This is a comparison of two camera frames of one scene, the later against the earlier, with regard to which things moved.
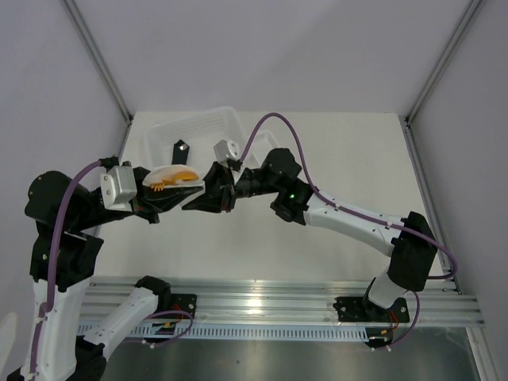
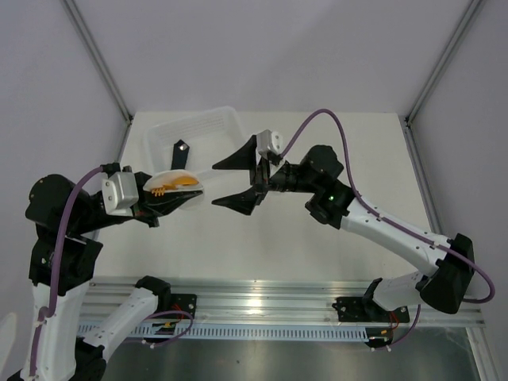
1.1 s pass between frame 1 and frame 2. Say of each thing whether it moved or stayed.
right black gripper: moved
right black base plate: stayed
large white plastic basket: stayed
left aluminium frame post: stayed
